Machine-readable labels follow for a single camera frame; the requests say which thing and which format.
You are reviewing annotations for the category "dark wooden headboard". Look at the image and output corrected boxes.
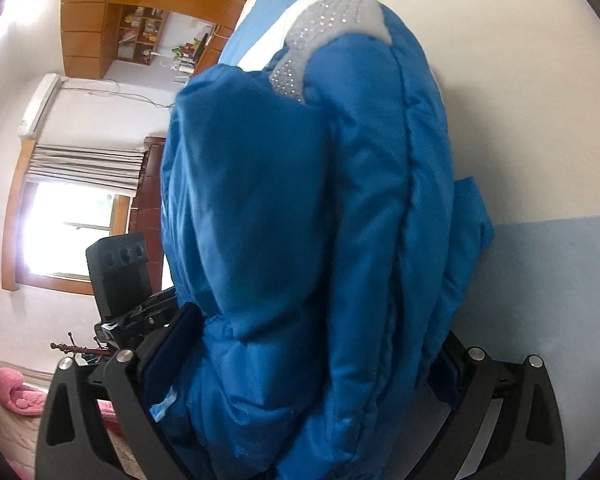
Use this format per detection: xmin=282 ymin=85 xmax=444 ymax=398
xmin=129 ymin=136 xmax=168 ymax=293

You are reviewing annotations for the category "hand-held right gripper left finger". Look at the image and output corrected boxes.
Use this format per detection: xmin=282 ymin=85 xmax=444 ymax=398
xmin=34 ymin=302 xmax=202 ymax=480

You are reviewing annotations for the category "blue puffer jacket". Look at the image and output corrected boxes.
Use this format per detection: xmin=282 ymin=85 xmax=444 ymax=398
xmin=147 ymin=0 xmax=496 ymax=480

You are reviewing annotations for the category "beige bed mat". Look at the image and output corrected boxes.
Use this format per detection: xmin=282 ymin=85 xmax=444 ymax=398
xmin=0 ymin=344 xmax=131 ymax=480

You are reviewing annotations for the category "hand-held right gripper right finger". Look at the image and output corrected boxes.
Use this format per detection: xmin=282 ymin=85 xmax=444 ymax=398
xmin=427 ymin=331 xmax=567 ymax=480

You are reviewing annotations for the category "wooden framed window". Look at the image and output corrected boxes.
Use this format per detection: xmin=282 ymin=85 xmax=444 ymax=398
xmin=1 ymin=139 xmax=132 ymax=297

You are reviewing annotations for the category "white wall cable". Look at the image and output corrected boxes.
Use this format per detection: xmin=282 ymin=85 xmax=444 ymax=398
xmin=59 ymin=79 xmax=177 ymax=110

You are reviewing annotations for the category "pink plush toy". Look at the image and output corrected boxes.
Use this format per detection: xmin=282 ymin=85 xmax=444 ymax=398
xmin=0 ymin=367 xmax=47 ymax=417

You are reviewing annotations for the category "grey pleated curtain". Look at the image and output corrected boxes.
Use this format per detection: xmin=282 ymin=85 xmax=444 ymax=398
xmin=25 ymin=143 xmax=147 ymax=197

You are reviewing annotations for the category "wooden desk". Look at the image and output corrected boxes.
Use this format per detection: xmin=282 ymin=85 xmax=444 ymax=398
xmin=192 ymin=24 xmax=237 ymax=78

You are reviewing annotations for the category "white air conditioner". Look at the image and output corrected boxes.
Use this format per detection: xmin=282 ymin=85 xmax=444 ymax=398
xmin=16 ymin=73 xmax=62 ymax=140

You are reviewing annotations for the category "dark wooden rack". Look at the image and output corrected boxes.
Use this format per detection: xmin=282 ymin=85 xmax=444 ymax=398
xmin=50 ymin=331 xmax=112 ymax=360

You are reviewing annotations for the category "wooden bookshelf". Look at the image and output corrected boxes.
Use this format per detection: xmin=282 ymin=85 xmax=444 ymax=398
xmin=111 ymin=3 xmax=172 ymax=67

